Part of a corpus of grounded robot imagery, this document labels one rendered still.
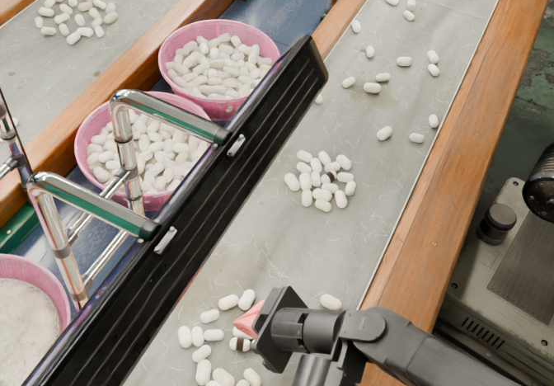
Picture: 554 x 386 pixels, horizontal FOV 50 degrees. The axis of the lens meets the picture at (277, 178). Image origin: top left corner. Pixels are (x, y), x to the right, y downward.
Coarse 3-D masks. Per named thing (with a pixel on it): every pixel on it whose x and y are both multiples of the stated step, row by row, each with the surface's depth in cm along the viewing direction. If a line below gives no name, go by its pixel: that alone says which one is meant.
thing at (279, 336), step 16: (288, 288) 82; (288, 304) 82; (304, 304) 84; (272, 320) 79; (288, 320) 77; (272, 336) 79; (288, 336) 77; (256, 352) 78; (272, 352) 79; (288, 352) 81; (304, 352) 77; (272, 368) 79
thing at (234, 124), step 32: (288, 64) 79; (320, 64) 85; (256, 96) 75; (288, 96) 79; (224, 128) 78; (256, 128) 74; (288, 128) 79; (224, 160) 69; (256, 160) 74; (192, 192) 65; (224, 192) 69; (192, 224) 65; (224, 224) 69; (128, 256) 64; (192, 256) 65; (128, 288) 58; (160, 288) 62; (96, 320) 55; (128, 320) 58; (160, 320) 61; (64, 352) 53; (96, 352) 55; (128, 352) 58; (32, 384) 52; (64, 384) 52; (96, 384) 55
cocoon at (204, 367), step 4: (200, 360) 90; (204, 360) 89; (208, 360) 90; (200, 364) 89; (204, 364) 89; (208, 364) 89; (200, 368) 89; (204, 368) 89; (208, 368) 89; (196, 372) 89; (200, 372) 88; (204, 372) 88; (208, 372) 89; (196, 376) 88; (200, 376) 88; (204, 376) 88; (208, 376) 88; (196, 380) 88; (200, 380) 88; (204, 380) 88; (208, 380) 88; (200, 384) 88; (204, 384) 88
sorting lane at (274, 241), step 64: (384, 0) 153; (448, 0) 156; (384, 64) 138; (448, 64) 140; (320, 128) 124; (256, 192) 112; (384, 192) 115; (256, 256) 104; (320, 256) 105; (192, 320) 95; (128, 384) 88; (192, 384) 89
